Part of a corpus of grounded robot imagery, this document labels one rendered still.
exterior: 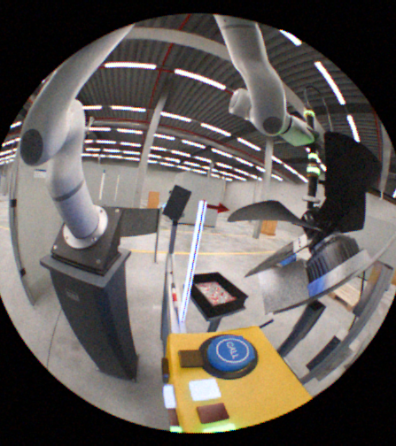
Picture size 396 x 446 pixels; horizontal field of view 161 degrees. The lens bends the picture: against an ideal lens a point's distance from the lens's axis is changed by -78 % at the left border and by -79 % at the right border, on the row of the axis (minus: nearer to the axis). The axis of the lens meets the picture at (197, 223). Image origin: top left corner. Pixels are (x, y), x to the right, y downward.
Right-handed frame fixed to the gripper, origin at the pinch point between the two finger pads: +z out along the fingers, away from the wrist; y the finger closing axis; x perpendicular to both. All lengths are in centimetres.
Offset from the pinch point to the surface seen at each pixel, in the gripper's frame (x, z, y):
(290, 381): -40, -32, 30
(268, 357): -40, -33, 27
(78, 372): -147, -101, 7
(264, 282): -47.7, -12.0, -0.2
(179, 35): 299, -105, -128
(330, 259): -35.4, -0.1, 12.9
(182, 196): -28, -34, -57
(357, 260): -32.9, 1.5, 21.6
